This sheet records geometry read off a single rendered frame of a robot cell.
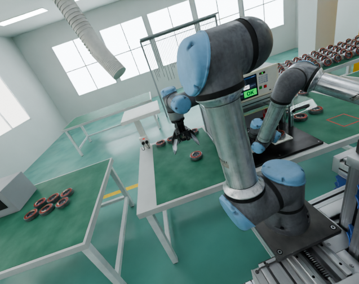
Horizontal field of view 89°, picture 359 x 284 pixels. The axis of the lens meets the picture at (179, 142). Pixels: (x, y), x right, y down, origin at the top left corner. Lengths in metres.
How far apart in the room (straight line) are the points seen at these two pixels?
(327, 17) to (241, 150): 5.11
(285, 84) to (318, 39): 4.46
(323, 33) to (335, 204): 4.74
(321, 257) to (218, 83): 0.64
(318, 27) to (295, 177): 4.88
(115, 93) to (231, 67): 7.54
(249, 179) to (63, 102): 8.18
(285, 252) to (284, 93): 0.63
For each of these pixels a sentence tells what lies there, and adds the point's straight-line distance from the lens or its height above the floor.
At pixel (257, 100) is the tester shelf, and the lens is 1.60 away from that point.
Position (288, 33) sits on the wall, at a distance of 9.50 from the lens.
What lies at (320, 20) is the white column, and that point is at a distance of 5.38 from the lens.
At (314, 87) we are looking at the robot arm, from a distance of 1.08.
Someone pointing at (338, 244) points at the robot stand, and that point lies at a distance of 0.89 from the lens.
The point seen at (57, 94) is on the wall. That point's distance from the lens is 8.46.
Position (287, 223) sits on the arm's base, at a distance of 0.73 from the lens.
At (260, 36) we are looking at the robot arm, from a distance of 0.45.
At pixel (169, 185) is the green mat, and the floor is 0.75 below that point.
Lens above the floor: 1.68
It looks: 28 degrees down
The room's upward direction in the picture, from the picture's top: 19 degrees counter-clockwise
